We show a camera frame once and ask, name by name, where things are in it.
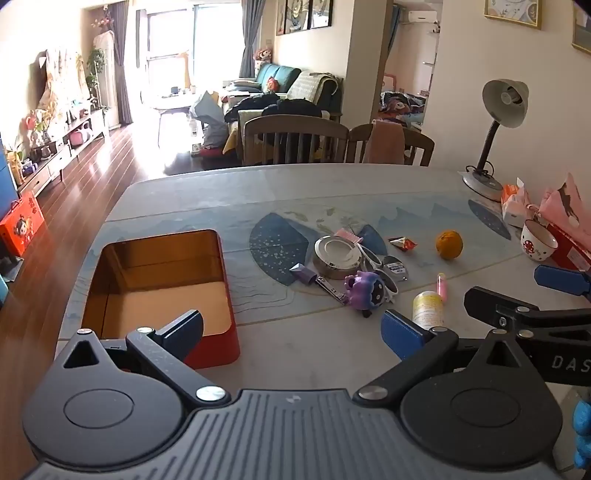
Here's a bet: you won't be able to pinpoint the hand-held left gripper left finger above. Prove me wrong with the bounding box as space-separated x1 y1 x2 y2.
54 310 232 409

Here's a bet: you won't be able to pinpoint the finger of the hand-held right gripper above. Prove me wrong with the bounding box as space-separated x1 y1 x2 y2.
464 286 591 341
534 264 591 301

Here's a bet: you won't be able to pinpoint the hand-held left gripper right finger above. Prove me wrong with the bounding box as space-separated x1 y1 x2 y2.
355 309 546 406

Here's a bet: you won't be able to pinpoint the red metal tin box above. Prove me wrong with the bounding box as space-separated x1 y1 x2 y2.
81 229 241 370

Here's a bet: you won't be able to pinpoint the purple handled nail clipper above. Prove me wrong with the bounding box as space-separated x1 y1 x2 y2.
290 263 348 306

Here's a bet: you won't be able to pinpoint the person's right hand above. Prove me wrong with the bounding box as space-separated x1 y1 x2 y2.
574 401 591 468

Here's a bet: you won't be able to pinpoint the red cardboard box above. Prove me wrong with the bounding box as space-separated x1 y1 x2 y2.
547 224 591 271

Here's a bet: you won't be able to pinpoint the small white yellow bottle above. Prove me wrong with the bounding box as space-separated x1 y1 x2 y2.
412 291 445 330

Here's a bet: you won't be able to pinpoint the white mushroom print bowl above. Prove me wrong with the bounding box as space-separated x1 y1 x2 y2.
520 219 559 262

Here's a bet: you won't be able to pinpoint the purple toy figure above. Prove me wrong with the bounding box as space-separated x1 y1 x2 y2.
344 271 386 320

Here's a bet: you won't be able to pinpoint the orange fruit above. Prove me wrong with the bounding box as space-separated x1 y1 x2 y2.
435 230 464 260

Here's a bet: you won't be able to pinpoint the pink paper bag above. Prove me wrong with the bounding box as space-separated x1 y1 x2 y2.
538 173 591 227

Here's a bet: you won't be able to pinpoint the orange white tissue pack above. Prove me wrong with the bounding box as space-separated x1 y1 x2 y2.
501 178 536 229

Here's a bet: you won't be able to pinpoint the brown tape roll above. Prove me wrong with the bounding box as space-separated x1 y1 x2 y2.
313 235 365 280

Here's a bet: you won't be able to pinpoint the grey desk lamp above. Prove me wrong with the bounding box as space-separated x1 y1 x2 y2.
462 79 530 202

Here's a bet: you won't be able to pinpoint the pink towel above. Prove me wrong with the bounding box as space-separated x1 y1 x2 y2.
362 119 407 164

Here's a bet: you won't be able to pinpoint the red cartoon gift box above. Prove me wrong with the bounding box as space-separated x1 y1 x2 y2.
0 191 47 257

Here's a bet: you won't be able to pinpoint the cluttered bed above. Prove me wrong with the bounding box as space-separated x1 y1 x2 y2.
379 90 428 130

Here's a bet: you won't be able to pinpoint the pale blue plastic bag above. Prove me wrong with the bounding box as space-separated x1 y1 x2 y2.
188 90 229 147

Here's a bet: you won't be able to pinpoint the wooden tv cabinet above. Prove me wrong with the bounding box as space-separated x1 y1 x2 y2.
18 108 112 185

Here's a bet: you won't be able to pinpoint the wooden slatted dining chair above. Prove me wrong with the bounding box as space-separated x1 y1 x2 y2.
242 115 349 166

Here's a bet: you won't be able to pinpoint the white coffee table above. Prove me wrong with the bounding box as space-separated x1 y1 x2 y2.
152 90 204 134

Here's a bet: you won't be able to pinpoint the blue front water dispenser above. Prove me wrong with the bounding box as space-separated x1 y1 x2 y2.
0 148 21 217

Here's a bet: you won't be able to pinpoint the dark clothes pile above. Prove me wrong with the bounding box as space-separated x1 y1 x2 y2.
225 91 324 123

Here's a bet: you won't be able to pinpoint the light quilted sofa blanket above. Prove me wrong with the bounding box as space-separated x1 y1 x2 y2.
288 71 340 103

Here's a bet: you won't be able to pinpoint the blue door curtain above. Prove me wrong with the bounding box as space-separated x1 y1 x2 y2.
384 2 403 79

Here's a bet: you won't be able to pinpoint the dark green sofa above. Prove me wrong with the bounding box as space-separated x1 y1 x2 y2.
222 62 345 125

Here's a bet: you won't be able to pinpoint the grey window curtain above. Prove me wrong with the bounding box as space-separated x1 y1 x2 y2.
111 0 134 126
238 0 262 79

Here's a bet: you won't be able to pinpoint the gold framed wall picture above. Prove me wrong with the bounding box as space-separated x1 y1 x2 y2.
571 4 591 54
484 0 542 31

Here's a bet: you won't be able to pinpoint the white wall air conditioner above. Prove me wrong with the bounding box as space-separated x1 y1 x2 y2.
399 7 439 25

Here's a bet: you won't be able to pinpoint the dark framed wall pictures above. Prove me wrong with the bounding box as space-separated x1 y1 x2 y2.
276 0 334 36

